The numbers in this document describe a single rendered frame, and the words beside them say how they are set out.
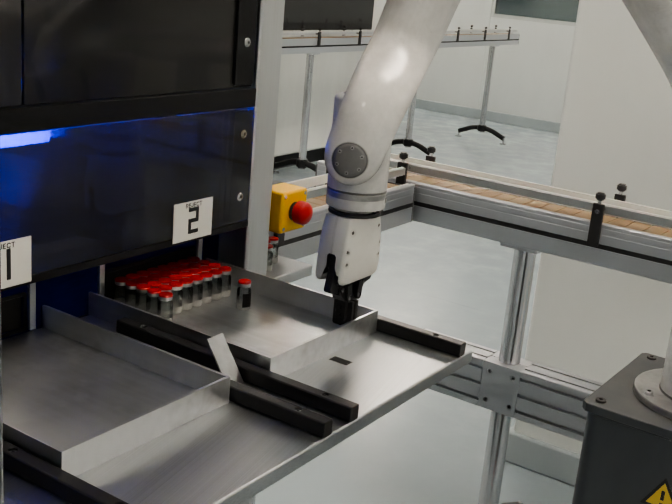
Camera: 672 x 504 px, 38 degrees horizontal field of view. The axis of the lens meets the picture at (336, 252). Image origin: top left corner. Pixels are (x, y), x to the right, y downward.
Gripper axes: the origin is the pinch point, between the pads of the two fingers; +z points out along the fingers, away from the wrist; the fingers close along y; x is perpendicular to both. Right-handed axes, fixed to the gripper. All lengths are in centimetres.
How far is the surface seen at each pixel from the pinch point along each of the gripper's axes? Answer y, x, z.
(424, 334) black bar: -6.4, 10.0, 2.5
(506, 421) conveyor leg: -87, -7, 52
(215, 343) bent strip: 24.4, -3.7, -0.8
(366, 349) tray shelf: 0.8, 4.7, 4.3
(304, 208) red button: -17.1, -20.7, -8.4
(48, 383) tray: 39.7, -17.1, 4.1
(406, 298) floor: -250, -125, 92
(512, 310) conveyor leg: -86, -9, 24
